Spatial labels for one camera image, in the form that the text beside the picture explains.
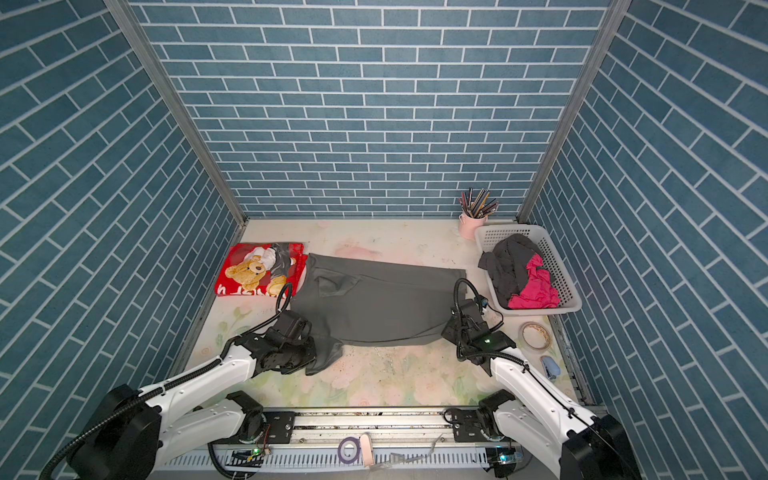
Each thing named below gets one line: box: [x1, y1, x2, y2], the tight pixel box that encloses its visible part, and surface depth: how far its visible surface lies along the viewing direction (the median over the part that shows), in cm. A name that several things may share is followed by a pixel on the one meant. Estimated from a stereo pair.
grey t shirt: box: [290, 254, 467, 376], surface depth 101 cm
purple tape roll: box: [338, 436, 361, 464], surface depth 72 cm
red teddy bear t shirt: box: [215, 243, 308, 296], surface depth 101 cm
